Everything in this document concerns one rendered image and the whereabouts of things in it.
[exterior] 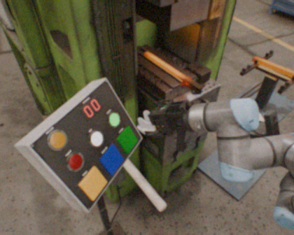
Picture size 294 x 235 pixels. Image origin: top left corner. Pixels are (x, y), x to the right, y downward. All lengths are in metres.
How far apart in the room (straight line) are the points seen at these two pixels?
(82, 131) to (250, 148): 0.47
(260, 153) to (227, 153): 0.07
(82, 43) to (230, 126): 0.61
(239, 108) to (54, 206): 1.63
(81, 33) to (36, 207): 1.41
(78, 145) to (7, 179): 1.55
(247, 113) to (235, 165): 0.12
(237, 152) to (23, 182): 1.83
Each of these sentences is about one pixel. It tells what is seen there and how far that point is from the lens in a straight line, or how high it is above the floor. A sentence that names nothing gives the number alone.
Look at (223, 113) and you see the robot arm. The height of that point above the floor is 1.29.
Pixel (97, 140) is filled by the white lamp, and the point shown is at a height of 1.09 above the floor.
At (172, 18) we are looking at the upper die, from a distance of 0.94.
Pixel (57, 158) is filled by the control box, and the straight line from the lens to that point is 0.69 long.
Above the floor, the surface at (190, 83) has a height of 1.01.
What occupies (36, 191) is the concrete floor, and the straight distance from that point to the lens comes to 2.06.
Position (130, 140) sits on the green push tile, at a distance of 0.86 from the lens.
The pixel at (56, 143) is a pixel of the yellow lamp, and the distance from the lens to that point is 0.69.
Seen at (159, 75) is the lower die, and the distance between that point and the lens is 1.20.
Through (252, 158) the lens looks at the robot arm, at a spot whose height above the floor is 1.22.
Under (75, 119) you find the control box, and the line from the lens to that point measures 0.73.
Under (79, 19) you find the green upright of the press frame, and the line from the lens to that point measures 0.90.
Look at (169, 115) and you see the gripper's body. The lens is 0.64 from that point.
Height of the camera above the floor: 1.65
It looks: 45 degrees down
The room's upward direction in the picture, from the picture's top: straight up
